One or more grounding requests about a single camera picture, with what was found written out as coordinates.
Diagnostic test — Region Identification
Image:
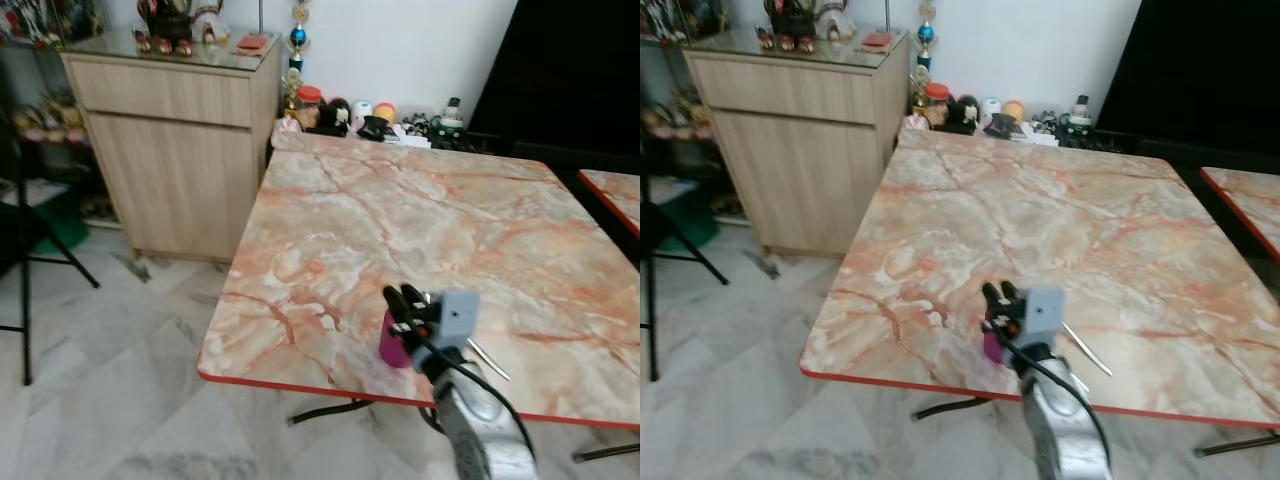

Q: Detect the silver metal utensil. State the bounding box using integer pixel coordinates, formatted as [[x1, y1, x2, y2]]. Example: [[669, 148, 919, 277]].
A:
[[1061, 321, 1114, 378], [466, 338, 512, 383]]

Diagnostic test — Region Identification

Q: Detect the black metal table leg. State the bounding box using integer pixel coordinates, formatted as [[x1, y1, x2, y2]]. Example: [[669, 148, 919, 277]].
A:
[[1194, 431, 1280, 458], [572, 441, 641, 464], [911, 395, 992, 422], [287, 397, 372, 427]]

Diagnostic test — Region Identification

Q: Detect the black plush figure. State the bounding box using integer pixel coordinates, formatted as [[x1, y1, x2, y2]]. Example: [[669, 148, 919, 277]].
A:
[[950, 94, 982, 135], [321, 97, 352, 137]]

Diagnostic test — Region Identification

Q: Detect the jar with red lid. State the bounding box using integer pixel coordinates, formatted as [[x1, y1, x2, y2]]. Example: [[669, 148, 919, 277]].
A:
[[296, 85, 324, 132], [924, 82, 952, 129]]

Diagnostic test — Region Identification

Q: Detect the marble table with red edge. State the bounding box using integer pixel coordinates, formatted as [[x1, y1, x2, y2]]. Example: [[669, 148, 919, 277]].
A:
[[577, 168, 641, 240], [1199, 165, 1280, 264]]

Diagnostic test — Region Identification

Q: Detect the black tripod stand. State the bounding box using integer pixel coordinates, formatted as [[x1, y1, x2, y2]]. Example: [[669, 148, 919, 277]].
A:
[[0, 60, 102, 387], [640, 100, 730, 383]]

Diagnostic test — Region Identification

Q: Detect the light wooden cabinet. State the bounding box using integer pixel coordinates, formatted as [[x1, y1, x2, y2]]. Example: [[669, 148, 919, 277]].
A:
[[683, 28, 910, 258], [61, 29, 285, 264]]

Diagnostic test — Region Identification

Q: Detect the large black panel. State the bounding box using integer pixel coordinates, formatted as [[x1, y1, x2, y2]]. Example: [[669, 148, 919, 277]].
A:
[[1094, 0, 1280, 153], [468, 0, 641, 157]]

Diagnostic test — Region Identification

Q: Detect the gold trophy with blue ball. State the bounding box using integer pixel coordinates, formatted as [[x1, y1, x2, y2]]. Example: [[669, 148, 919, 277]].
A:
[[911, 0, 940, 109], [284, 0, 314, 113]]

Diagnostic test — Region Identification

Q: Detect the green bag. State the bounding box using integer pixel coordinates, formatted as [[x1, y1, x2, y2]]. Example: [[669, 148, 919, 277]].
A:
[[33, 189, 92, 253], [660, 187, 720, 250]]

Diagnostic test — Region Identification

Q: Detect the white and red figurine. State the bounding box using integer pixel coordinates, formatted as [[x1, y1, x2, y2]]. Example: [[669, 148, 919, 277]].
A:
[[815, 0, 857, 44], [192, 0, 232, 47]]

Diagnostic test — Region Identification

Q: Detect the toy display shelf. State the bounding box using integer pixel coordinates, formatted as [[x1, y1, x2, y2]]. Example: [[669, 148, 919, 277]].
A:
[[640, 0, 703, 206], [0, 0, 103, 223]]

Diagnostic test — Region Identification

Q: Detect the dark figurine with red feet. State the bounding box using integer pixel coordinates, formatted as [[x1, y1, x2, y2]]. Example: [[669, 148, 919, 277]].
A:
[[134, 0, 197, 57], [756, 0, 817, 54]]

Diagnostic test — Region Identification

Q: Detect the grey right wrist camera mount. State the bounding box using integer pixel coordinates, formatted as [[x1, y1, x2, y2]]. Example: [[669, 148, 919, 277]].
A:
[[1024, 286, 1065, 343], [438, 291, 480, 348]]

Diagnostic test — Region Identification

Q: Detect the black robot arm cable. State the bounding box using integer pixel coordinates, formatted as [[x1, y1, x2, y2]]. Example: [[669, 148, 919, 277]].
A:
[[400, 322, 528, 453], [988, 318, 1113, 463]]

